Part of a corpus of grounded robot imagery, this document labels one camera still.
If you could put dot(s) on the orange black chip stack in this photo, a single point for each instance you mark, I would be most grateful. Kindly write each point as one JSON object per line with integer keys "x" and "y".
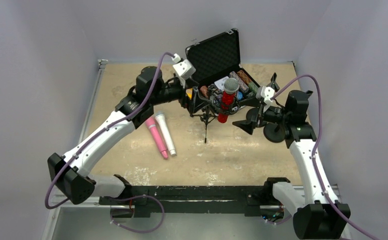
{"x": 244, "y": 77}

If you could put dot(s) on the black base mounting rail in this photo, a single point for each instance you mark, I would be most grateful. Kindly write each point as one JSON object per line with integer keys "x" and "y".
{"x": 248, "y": 200}

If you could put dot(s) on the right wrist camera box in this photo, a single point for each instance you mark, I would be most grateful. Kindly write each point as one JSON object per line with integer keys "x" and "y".
{"x": 265, "y": 94}

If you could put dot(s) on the pink toy microphone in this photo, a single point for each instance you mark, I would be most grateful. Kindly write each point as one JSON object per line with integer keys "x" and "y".
{"x": 151, "y": 126}

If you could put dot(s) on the black tripod shock-mount stand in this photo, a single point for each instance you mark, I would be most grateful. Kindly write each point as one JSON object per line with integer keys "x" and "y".
{"x": 210, "y": 108}

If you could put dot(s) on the red poker chip stack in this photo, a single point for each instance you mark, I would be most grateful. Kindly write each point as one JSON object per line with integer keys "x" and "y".
{"x": 204, "y": 90}

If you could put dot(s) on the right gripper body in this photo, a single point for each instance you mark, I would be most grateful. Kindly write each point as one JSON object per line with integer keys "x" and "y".
{"x": 258, "y": 110}

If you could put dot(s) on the white playing card box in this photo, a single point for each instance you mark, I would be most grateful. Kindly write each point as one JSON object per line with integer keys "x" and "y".
{"x": 220, "y": 83}

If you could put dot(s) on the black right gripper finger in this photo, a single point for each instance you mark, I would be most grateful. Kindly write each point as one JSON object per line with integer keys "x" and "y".
{"x": 247, "y": 126}
{"x": 249, "y": 102}

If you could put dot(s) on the yellow triangle block right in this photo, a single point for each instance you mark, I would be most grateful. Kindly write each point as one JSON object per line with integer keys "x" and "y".
{"x": 189, "y": 93}

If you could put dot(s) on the red glitter microphone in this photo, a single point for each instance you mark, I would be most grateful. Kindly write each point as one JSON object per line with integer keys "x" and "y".
{"x": 230, "y": 90}

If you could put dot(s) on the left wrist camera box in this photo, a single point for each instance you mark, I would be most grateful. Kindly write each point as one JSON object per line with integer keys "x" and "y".
{"x": 182, "y": 67}

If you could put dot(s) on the black clip stand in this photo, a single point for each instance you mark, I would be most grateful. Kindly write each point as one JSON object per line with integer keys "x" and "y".
{"x": 288, "y": 123}
{"x": 252, "y": 113}

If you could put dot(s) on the white toy microphone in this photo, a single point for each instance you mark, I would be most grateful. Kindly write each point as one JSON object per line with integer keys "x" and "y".
{"x": 160, "y": 119}

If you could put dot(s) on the black poker chip case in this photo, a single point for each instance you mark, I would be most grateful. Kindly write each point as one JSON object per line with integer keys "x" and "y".
{"x": 215, "y": 57}

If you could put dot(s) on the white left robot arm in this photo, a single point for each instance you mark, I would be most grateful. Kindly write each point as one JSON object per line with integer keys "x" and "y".
{"x": 69, "y": 172}

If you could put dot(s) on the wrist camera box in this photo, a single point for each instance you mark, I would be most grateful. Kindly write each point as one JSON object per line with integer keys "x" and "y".
{"x": 265, "y": 94}
{"x": 182, "y": 67}

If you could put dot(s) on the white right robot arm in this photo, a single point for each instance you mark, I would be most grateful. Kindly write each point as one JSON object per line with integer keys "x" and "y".
{"x": 316, "y": 213}

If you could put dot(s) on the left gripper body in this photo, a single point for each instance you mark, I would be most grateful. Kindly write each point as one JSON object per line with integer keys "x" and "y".
{"x": 187, "y": 98}

